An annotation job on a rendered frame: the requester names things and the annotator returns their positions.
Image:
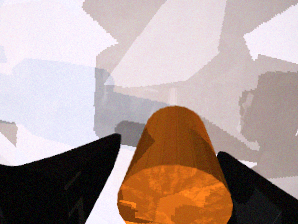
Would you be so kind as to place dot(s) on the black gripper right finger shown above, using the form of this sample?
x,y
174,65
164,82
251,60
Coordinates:
x,y
256,200

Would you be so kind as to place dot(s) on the orange knob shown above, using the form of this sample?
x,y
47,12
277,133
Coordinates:
x,y
174,176

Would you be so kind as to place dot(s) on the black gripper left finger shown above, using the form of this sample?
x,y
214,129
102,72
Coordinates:
x,y
61,189

